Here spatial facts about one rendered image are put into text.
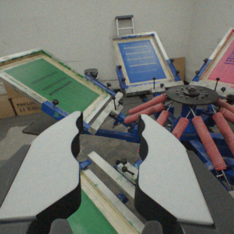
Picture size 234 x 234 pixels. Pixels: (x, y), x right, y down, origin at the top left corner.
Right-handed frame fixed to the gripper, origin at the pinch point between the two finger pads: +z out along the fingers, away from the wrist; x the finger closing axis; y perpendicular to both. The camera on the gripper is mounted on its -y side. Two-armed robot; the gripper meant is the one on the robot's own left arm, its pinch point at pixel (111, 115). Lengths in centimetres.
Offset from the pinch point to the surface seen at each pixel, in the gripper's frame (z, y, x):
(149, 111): 84, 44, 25
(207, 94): 78, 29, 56
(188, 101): 73, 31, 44
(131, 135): 96, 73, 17
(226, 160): 52, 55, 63
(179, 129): 63, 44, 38
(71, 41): 391, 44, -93
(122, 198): 42, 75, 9
